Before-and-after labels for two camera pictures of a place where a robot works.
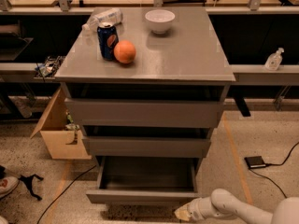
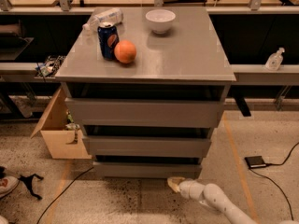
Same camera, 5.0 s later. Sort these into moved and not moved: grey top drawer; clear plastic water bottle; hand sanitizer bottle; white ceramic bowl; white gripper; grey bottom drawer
Moved: grey bottom drawer; white gripper
Not moved: hand sanitizer bottle; grey top drawer; white ceramic bowl; clear plastic water bottle
